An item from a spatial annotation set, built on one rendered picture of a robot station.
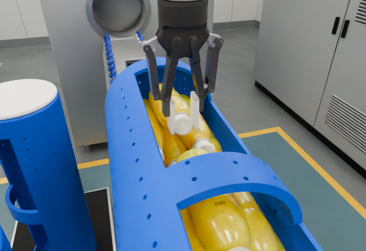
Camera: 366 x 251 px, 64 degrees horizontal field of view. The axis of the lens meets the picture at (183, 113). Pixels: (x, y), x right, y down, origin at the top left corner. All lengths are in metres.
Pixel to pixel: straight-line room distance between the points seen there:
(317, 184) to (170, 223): 2.00
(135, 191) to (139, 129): 0.13
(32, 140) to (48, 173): 0.16
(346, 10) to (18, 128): 2.10
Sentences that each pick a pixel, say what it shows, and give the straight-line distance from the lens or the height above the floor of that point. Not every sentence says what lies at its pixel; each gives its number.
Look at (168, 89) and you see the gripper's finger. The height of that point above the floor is 1.28.
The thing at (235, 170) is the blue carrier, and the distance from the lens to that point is 0.40.
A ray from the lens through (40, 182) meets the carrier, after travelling 1.16.
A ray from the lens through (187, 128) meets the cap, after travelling 0.55.
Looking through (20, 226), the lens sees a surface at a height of 0.15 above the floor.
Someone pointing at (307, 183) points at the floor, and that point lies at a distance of 2.30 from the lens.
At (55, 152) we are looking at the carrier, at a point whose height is 0.85.
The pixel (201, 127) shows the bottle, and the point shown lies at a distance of 0.64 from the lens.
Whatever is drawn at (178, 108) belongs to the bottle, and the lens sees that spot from 0.57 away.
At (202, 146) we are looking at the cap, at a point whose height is 1.13.
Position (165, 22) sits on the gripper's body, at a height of 1.39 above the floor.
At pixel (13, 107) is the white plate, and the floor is 1.04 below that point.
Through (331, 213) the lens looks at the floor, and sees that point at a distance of 2.15.
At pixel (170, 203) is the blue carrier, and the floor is 1.22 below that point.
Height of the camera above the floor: 1.50
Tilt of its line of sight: 32 degrees down
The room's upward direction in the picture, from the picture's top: straight up
